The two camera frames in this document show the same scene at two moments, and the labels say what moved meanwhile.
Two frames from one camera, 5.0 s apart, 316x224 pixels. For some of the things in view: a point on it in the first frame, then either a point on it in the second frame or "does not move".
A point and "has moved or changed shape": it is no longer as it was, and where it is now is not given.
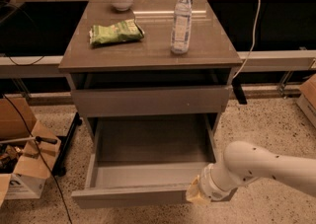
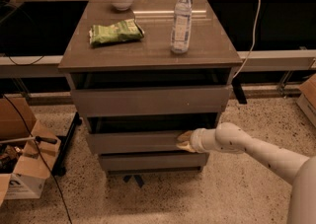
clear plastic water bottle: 181,36 does not move
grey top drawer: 144,102 does not move
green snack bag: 125,31 does not move
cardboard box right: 307,103 does not move
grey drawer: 146,160 has moved or changed shape
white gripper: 210,188 -> 197,140
